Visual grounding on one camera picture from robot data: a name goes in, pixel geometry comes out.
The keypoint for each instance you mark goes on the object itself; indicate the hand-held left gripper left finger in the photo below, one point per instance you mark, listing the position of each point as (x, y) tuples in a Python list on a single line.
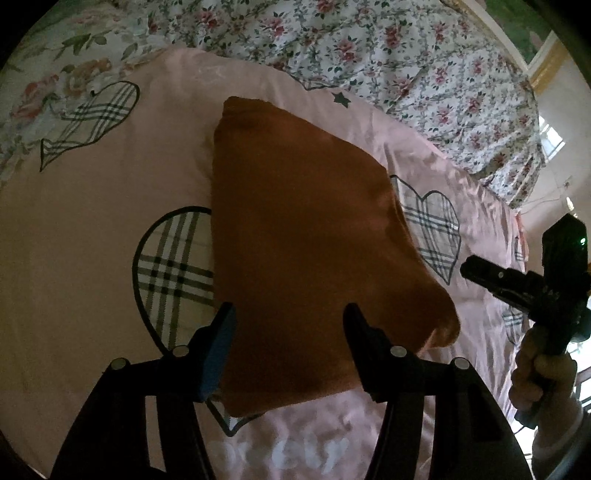
[(219, 350)]

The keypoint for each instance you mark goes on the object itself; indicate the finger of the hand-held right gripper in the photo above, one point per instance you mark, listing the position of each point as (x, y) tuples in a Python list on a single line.
[(498, 272), (503, 295)]

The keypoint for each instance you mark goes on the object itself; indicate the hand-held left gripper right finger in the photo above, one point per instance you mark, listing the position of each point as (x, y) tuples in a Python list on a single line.
[(364, 350)]

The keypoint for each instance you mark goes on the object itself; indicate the orange knit sweater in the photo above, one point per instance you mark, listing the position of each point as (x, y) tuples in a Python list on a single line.
[(300, 221)]

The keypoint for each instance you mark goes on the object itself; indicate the person's right forearm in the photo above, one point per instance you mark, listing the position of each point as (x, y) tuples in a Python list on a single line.
[(561, 443)]

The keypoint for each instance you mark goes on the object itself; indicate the person's right hand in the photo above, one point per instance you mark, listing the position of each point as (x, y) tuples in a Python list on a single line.
[(540, 374)]

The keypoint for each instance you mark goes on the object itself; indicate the window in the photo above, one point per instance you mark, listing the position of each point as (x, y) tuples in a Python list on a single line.
[(551, 138)]

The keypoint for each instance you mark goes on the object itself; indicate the pink plaid-heart bed sheet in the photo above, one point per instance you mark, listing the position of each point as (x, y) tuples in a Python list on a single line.
[(92, 230)]

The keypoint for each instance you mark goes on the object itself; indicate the gold-framed green panel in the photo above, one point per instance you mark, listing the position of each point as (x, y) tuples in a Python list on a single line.
[(521, 27)]

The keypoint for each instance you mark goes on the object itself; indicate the small-flower print quilt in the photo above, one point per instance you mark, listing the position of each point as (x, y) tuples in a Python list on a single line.
[(369, 46)]

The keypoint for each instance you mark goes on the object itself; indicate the large-flower print pillow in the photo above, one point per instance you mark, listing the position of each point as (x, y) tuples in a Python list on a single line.
[(55, 60)]

